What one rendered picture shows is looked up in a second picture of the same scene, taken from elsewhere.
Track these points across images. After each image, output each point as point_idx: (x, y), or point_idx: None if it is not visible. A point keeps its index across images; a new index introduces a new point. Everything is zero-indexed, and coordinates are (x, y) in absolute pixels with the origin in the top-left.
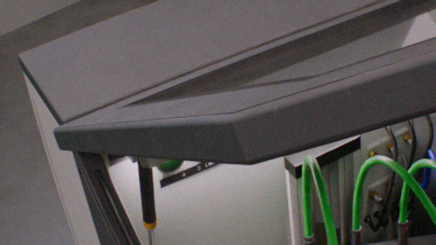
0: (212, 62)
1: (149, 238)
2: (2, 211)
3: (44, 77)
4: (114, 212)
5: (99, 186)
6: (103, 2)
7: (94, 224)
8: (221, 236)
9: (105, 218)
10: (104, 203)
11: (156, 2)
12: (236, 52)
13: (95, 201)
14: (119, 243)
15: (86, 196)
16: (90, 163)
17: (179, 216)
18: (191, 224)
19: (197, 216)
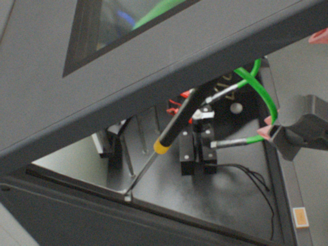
0: (5, 24)
1: (150, 165)
2: None
3: None
4: (72, 187)
5: (41, 180)
6: None
7: (23, 225)
8: (73, 154)
9: (71, 197)
10: (59, 188)
11: None
12: (10, 7)
13: (45, 196)
14: (97, 204)
15: (12, 207)
16: (16, 171)
17: (58, 160)
18: (63, 161)
19: (62, 151)
